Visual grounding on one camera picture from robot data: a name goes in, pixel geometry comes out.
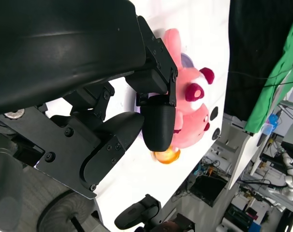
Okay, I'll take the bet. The green cloth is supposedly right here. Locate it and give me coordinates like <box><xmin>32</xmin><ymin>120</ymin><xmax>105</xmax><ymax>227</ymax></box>
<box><xmin>245</xmin><ymin>4</ymin><xmax>293</xmax><ymax>134</ymax></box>

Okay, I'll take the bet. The black box under desk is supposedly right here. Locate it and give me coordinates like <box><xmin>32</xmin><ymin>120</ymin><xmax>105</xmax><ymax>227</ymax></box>
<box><xmin>190</xmin><ymin>174</ymin><xmax>227</xmax><ymax>207</ymax></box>

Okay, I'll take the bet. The small blue object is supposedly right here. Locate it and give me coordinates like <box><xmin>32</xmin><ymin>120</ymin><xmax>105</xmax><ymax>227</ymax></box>
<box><xmin>267</xmin><ymin>113</ymin><xmax>279</xmax><ymax>126</ymax></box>

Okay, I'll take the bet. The pink plush beaver doll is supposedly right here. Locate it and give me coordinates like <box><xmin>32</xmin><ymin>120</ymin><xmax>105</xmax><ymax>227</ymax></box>
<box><xmin>163</xmin><ymin>28</ymin><xmax>215</xmax><ymax>148</ymax></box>

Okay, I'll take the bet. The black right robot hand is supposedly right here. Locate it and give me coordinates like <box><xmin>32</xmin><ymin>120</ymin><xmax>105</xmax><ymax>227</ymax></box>
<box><xmin>114</xmin><ymin>194</ymin><xmax>195</xmax><ymax>232</ymax></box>

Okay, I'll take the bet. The orange white pumpkin plush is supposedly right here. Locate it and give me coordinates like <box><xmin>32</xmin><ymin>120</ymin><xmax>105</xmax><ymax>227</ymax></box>
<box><xmin>151</xmin><ymin>145</ymin><xmax>181</xmax><ymax>165</ymax></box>

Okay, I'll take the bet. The white desk side panel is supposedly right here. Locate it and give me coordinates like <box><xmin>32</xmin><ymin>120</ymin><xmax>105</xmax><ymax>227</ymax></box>
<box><xmin>227</xmin><ymin>131</ymin><xmax>292</xmax><ymax>190</ymax></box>

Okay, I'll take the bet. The black backdrop curtain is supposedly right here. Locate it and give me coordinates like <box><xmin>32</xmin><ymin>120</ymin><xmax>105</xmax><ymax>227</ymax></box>
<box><xmin>225</xmin><ymin>0</ymin><xmax>293</xmax><ymax>121</ymax></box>

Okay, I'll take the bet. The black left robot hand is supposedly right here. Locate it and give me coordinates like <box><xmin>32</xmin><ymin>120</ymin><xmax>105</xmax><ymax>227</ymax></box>
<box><xmin>0</xmin><ymin>0</ymin><xmax>178</xmax><ymax>200</ymax></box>

